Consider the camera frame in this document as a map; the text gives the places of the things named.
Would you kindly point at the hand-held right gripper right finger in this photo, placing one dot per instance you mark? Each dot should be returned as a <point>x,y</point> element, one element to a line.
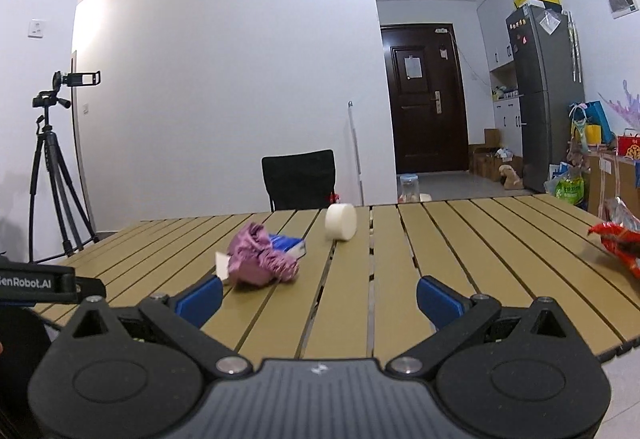
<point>441,303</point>

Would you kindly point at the yellow gift bag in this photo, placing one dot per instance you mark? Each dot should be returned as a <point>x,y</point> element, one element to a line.
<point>593,134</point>

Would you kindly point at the paper sheet on door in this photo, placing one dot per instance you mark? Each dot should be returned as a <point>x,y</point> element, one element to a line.
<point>413,67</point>

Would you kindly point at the grey refrigerator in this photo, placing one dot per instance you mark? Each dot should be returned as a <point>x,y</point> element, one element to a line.
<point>545,109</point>

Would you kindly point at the purple satin cloth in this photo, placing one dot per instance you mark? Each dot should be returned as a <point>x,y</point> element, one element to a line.
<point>260,259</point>

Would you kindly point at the stacked cardboard boxes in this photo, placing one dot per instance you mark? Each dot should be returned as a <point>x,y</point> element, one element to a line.
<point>485,159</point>

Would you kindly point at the blue gift bag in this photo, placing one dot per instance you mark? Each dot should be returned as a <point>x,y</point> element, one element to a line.
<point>597,116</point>

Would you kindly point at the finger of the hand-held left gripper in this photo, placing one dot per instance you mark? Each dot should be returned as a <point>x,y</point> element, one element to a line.
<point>90,291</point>

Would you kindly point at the red snack bag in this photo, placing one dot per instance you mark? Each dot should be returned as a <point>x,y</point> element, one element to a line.
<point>620,244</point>

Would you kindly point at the beige plush dog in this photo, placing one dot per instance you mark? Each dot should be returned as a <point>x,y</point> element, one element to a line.
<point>511,178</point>

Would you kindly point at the white mop pole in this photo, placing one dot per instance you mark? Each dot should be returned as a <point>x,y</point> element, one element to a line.
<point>356,154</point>

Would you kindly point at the dark brown door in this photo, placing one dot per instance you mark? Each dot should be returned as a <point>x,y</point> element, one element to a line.
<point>425,119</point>

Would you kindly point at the black tripod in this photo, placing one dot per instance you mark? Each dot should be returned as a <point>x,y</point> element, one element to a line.
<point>47,159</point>

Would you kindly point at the black folding chair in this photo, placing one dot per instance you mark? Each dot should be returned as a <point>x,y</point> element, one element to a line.
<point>297,179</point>

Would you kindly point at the blue box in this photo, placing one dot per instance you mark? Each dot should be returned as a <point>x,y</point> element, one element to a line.
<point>290,245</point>

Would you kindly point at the green printed bag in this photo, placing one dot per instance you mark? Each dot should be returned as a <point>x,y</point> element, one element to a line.
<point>570,189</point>

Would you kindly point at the tan folding table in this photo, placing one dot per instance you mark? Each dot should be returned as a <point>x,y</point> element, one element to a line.
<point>450,244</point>

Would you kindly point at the clear plastic bag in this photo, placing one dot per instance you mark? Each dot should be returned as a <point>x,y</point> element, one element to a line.
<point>549,23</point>

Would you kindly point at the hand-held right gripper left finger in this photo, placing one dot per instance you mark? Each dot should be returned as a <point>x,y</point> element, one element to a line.
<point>199,301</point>

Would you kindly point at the clear plastic jar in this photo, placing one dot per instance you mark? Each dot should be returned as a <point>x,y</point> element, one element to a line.
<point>409,189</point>

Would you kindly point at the large cardboard box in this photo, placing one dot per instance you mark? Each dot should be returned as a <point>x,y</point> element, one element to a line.
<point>607,184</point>

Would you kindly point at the red gift box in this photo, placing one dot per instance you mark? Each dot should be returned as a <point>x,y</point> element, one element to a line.
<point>629,148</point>

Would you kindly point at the white paper card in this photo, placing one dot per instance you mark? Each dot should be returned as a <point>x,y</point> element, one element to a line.
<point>222,266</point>

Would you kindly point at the white cabinet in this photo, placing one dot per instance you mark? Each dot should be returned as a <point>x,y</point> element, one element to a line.
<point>495,29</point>

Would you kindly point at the white cylinder roll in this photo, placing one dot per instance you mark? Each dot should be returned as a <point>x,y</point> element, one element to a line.
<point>341,223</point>

